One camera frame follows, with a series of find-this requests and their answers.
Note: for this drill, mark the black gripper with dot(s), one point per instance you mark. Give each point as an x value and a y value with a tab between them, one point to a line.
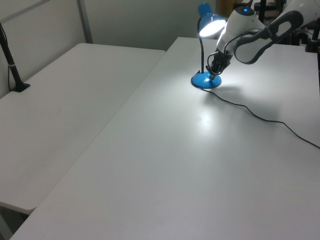
221	60

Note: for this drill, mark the blue gooseneck desk lamp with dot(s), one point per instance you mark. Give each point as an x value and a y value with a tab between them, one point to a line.
202	80

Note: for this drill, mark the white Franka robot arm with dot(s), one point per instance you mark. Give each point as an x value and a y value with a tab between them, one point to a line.
247	25

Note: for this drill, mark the dark background equipment rack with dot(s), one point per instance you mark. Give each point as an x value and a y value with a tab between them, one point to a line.
271	7

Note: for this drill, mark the black background stand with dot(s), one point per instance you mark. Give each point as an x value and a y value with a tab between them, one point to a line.
313	37

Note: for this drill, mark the grey partition frame post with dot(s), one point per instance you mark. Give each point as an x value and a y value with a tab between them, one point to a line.
85	22

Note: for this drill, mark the black clamped camera pole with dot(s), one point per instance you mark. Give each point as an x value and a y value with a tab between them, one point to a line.
11	67

